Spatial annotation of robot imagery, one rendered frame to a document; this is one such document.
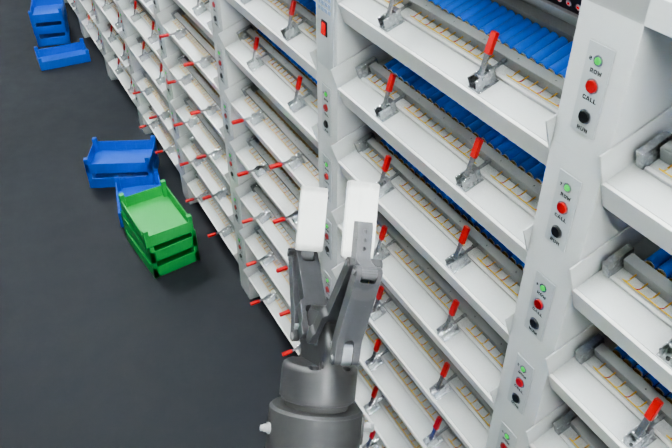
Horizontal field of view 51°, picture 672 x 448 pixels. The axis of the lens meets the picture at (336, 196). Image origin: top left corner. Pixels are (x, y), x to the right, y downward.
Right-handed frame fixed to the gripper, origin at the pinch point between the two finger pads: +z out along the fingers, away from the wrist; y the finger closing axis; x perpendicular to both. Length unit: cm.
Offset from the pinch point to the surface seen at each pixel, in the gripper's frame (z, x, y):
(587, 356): -19, -54, -25
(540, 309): -12, -45, -25
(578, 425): -32, -61, -34
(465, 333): -21, -52, -58
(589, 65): 19.7, -32.6, -3.3
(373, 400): -48, -59, -113
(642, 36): 21.4, -32.8, 4.9
